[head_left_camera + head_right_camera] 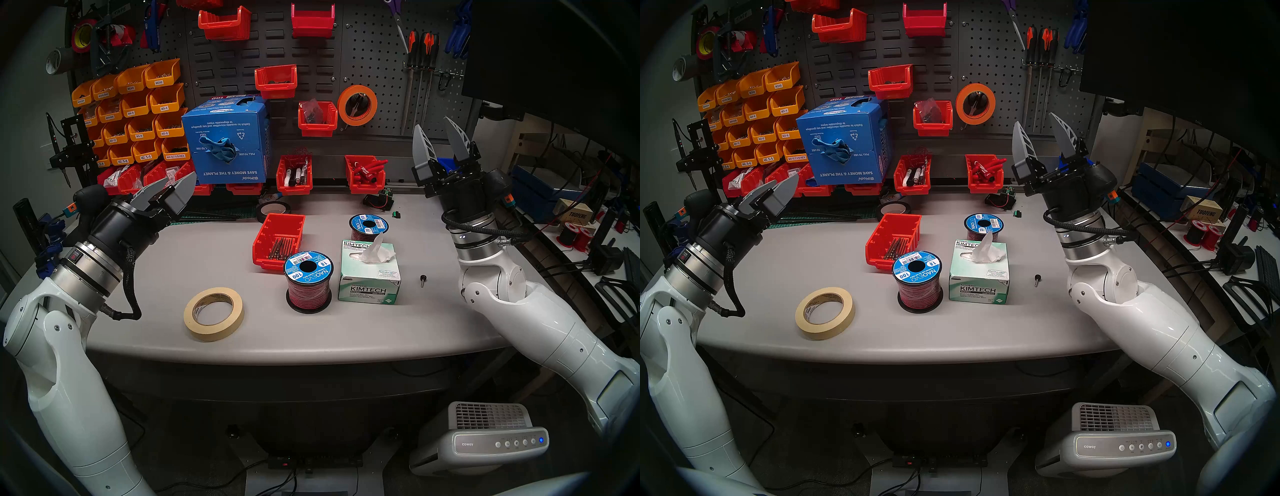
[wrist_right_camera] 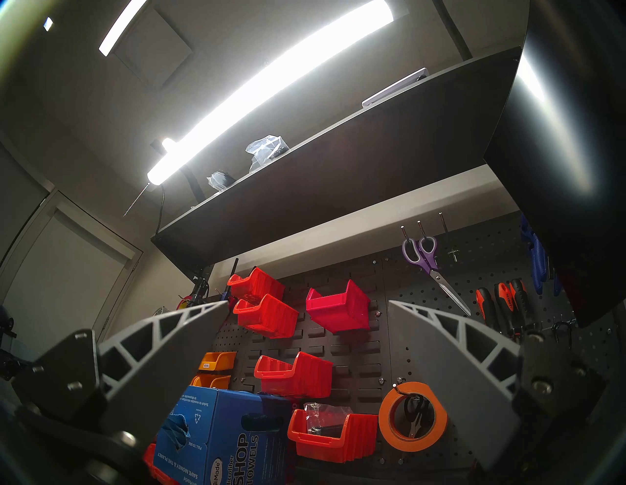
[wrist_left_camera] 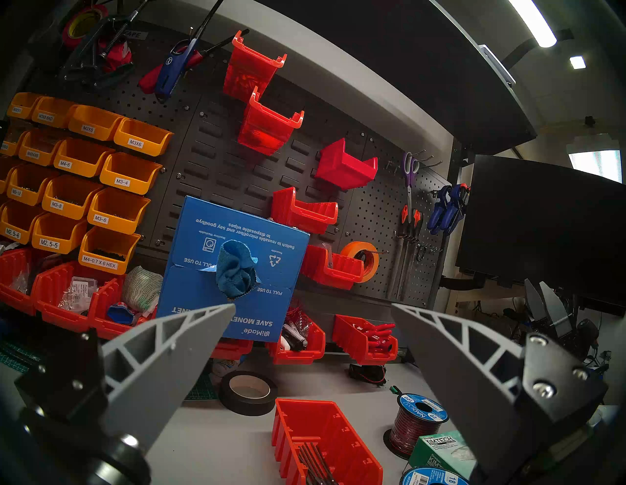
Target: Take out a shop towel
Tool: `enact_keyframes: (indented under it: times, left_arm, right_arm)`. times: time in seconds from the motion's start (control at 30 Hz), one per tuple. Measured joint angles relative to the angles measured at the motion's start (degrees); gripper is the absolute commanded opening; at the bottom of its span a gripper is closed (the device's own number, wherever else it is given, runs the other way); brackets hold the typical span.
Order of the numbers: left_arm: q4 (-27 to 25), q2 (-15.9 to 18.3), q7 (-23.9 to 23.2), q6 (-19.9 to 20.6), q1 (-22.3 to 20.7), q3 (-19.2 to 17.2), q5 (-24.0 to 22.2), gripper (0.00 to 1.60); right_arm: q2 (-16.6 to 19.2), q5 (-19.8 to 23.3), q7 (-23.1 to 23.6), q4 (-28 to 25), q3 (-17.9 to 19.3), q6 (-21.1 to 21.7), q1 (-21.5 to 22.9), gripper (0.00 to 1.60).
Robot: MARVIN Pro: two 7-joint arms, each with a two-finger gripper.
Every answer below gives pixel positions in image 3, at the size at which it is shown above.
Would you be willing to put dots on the yellow bin labelled M4-6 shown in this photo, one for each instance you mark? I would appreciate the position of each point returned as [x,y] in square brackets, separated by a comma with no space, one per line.
[80,157]

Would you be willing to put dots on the blue microfiber shop towel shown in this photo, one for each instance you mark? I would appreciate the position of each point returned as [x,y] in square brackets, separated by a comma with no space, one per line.
[237,271]

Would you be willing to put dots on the blue cardboard wipes box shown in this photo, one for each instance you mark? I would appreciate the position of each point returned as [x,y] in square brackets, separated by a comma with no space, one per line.
[274,234]

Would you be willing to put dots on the yellow bin labelled M4 HEX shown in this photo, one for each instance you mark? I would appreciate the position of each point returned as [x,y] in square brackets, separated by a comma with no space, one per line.
[108,250]

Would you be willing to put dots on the yellow bin labelled M3-8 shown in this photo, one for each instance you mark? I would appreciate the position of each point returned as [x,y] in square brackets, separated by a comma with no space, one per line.
[71,198]

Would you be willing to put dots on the yellow bin labelled M3-12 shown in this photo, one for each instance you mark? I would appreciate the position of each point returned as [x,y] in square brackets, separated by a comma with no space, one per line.
[27,185]

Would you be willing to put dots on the yellow bin labelled M3X8 BAD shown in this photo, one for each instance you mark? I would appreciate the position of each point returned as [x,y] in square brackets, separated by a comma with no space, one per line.
[51,111]

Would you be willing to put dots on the red utility lighter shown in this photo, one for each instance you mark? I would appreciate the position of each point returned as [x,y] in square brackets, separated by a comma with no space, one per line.
[146,80]

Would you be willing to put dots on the red plastic connectors bundle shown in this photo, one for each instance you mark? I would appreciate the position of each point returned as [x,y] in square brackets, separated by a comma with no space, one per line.
[379,332]

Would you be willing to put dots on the red bin with connectors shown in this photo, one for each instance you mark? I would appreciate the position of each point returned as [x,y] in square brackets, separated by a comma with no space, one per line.
[354,340]

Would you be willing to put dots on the yellow bin labelled M2.5-6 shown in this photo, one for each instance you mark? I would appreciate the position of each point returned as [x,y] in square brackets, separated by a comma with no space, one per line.
[17,222]

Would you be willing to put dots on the green Kimtech tissue box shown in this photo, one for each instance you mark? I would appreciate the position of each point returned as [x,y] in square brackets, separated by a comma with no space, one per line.
[440,452]

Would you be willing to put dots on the clear plastic parts bag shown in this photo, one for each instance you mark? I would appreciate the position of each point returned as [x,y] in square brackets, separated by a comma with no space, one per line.
[78,293]

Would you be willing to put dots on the red white tape roll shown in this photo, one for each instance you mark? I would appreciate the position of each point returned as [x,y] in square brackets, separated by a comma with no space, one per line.
[115,54]

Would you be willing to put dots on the small yellow parts bin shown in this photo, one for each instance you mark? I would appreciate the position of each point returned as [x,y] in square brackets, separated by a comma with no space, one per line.
[11,142]
[4,171]
[22,105]

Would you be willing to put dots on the black carabiner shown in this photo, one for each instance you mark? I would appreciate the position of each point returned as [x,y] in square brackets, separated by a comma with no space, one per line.
[419,252]

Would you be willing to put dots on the red yellow tape roll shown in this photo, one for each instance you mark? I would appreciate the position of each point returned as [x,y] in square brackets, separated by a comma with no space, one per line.
[83,22]

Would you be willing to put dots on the orange-red wall bin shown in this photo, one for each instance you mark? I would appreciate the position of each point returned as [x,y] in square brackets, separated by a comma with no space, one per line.
[332,271]
[269,124]
[303,211]
[252,68]

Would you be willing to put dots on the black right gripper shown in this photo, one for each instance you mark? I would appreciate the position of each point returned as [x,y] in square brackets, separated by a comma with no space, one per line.
[552,332]

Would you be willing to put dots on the clear bag of screws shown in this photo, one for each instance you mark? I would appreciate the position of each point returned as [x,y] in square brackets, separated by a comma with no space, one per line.
[326,254]

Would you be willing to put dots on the black computer monitor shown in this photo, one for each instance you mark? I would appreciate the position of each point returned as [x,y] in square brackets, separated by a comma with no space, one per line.
[538,230]

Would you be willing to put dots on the red bin with nails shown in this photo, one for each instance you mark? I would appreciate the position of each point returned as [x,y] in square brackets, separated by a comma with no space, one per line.
[323,440]

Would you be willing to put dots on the red bin with markers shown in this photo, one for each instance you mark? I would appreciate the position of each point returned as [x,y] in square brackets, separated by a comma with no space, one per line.
[298,354]

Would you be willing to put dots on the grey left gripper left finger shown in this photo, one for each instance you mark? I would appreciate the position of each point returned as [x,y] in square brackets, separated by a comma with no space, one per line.
[161,371]

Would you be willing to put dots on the yellow bin labelled M2.5-5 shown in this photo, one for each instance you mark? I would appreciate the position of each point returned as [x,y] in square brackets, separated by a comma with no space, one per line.
[56,233]

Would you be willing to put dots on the long ceiling light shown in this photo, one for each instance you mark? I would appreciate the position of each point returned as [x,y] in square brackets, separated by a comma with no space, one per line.
[533,22]

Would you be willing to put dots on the black marker pen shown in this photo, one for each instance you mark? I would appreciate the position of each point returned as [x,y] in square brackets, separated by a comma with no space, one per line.
[293,337]

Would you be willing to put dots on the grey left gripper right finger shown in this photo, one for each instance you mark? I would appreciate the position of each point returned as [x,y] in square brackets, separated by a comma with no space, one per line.
[455,381]

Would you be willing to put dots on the yellow bin labelled M3-4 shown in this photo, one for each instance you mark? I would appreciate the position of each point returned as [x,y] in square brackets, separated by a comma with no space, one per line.
[129,173]

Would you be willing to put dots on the bright window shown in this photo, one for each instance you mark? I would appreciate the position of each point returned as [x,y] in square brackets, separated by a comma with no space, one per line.
[594,164]

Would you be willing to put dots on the yellow bin labelled M3X6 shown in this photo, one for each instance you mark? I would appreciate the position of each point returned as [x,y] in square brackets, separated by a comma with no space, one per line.
[142,138]

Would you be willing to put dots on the white netted bundle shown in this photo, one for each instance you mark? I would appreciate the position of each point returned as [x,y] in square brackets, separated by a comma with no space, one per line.
[142,288]

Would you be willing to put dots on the crimson wall bin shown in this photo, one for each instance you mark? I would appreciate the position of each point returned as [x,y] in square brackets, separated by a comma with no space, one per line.
[345,166]

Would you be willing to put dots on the pile of metal nails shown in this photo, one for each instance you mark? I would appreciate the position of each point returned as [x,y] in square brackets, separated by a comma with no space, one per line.
[315,462]

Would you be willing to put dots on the short ceiling light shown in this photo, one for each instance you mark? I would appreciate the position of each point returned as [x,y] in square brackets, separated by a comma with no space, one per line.
[577,62]

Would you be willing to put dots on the black overhead shelf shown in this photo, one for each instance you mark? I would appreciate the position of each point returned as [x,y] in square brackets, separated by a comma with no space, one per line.
[415,63]

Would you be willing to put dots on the dark grey pegboard panel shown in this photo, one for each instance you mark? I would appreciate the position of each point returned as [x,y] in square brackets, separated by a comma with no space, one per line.
[220,161]

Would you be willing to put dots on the blue utility lighter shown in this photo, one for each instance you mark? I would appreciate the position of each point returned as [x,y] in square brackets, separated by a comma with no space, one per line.
[176,63]

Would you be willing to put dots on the orange tape roll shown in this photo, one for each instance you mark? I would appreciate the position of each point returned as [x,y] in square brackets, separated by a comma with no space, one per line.
[369,266]

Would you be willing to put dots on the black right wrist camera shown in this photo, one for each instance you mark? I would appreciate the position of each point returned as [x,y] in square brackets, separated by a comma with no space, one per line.
[587,332]

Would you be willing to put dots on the small blue plastic object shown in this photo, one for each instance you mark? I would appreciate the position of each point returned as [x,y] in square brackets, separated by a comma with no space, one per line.
[120,313]

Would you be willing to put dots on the black tape roll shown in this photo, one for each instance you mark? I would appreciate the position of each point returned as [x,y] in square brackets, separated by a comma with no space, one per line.
[230,396]

